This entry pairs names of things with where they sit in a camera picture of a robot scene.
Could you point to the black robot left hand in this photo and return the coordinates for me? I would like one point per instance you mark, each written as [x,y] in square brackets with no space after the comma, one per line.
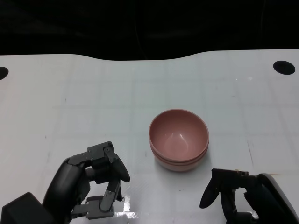
[65,184]

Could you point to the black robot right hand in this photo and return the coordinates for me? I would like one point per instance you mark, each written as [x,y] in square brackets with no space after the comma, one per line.
[264,200]

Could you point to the pink plastic bowl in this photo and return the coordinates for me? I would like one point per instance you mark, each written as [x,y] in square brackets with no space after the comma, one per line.
[180,130]
[180,168]
[180,163]

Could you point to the black round table grommet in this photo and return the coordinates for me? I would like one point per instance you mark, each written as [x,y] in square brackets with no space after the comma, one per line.
[3,73]
[284,67]

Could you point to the black backdrop cloth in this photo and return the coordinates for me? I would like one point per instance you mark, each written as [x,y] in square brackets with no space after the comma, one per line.
[70,23]

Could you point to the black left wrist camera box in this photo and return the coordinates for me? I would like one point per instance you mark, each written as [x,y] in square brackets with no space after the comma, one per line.
[23,210]

